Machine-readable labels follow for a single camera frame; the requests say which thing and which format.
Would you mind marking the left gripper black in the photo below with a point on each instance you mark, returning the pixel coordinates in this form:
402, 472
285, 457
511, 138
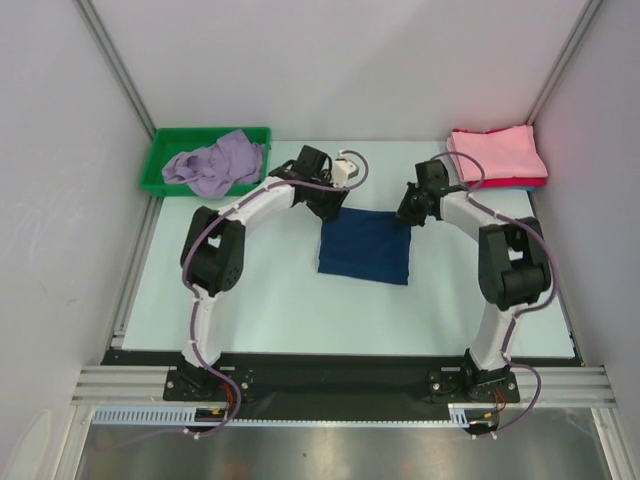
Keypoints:
332, 204

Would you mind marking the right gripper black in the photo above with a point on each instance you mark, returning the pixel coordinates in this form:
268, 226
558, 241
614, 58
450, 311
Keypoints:
404, 211

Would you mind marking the navy blue t shirt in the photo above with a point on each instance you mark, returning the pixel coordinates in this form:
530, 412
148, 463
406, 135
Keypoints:
366, 245

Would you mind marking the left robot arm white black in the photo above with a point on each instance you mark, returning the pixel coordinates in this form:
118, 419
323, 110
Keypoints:
213, 255

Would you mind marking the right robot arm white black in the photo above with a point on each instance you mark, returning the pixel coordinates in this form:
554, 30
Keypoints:
515, 276

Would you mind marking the red folded t shirt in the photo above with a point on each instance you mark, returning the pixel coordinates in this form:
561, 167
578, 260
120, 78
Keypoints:
522, 183

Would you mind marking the lilac t shirt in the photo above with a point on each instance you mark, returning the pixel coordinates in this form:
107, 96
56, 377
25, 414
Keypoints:
211, 171

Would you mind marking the pink folded t shirt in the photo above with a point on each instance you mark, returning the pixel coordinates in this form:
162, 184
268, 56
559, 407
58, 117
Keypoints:
503, 154

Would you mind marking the green plastic bin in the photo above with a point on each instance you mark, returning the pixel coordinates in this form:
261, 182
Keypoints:
170, 141

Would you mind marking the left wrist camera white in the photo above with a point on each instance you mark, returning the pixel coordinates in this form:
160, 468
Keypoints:
343, 170

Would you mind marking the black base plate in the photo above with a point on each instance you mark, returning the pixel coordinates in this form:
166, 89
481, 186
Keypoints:
288, 387

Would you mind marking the aluminium frame rail front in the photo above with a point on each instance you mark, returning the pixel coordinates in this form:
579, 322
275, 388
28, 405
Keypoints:
571, 387

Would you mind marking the left aluminium corner post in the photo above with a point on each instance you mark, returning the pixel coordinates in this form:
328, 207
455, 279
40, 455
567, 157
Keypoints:
109, 51

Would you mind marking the aluminium corner post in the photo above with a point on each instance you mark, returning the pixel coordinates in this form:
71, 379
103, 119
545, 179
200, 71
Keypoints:
109, 51
577, 35

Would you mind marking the right aluminium corner post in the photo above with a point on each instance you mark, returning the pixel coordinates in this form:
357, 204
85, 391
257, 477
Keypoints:
577, 35

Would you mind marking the grey slotted cable duct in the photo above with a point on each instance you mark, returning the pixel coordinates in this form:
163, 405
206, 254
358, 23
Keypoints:
210, 417

